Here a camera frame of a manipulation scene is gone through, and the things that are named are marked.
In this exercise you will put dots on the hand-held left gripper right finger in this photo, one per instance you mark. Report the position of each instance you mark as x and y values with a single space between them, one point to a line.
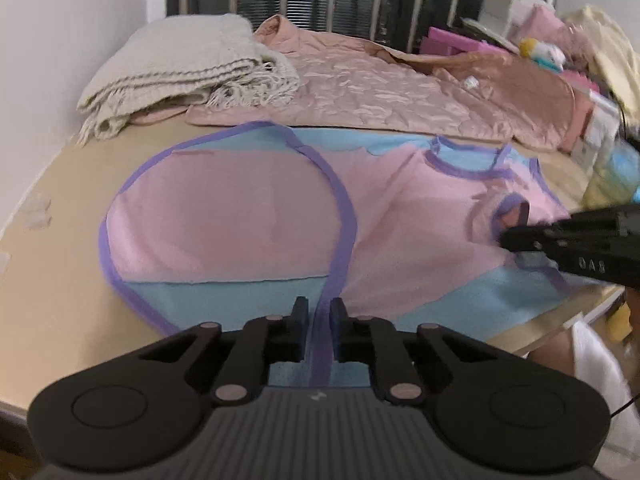
340 332

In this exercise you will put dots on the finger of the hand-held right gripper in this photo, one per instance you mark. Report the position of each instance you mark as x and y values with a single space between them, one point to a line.
525 240

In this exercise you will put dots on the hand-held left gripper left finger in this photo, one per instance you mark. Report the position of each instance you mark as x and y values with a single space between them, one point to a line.
300 330

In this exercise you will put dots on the pink blue purple-trimmed garment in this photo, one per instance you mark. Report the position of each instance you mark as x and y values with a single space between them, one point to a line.
225 210

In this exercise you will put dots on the translucent plastic jar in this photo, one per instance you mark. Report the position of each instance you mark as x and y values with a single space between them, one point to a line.
612 180

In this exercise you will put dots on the person's leg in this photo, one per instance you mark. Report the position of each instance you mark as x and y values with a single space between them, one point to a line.
552 355

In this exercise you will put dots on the person's white clothing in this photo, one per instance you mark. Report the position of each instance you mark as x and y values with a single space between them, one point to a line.
600 365

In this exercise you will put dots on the white yellow plush toy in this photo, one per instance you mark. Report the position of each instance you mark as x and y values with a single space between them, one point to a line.
542 52

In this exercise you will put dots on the pale yellow cloth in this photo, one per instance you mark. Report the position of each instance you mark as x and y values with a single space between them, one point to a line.
605 45

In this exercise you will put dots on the bright pink box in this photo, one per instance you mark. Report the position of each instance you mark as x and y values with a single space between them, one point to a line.
450 42

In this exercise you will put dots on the pink pouch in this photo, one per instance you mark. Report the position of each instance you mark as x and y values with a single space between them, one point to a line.
545 25

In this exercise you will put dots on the stack of white boxes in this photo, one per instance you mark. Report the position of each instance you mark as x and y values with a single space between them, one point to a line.
505 5

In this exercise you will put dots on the cream knitted fringed blanket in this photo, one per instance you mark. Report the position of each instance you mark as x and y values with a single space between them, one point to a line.
175 65

